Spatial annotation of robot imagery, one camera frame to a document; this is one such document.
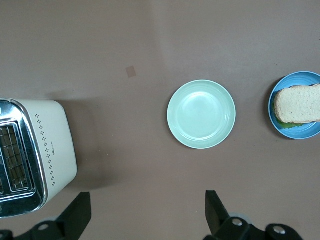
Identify toasted bread slice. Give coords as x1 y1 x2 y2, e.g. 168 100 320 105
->
274 83 320 124

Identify mint green plate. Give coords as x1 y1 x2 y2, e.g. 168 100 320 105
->
166 79 237 150

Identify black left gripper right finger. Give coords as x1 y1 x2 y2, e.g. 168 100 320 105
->
204 190 251 240

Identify cream and chrome toaster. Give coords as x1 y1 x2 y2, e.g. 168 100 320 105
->
0 98 78 220

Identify brown tape patch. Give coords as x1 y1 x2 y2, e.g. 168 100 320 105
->
125 65 138 78

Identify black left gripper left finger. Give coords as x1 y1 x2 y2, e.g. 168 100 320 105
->
17 191 92 240

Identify green lettuce leaf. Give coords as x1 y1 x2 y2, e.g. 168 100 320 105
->
276 117 305 130

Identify blue plate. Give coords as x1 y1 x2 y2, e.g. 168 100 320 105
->
268 71 320 140

